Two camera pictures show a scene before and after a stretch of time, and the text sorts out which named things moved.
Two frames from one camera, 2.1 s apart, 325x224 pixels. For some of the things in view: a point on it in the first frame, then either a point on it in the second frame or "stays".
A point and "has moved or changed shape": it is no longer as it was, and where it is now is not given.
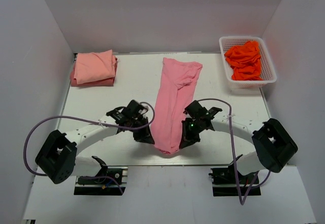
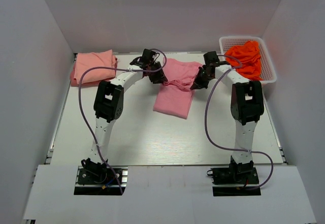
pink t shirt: (174, 99) has moved or changed shape
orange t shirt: (244, 61) stays
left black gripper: (140, 132) -> (156, 72)
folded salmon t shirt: (94, 69) stays
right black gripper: (189, 134) -> (201, 75)
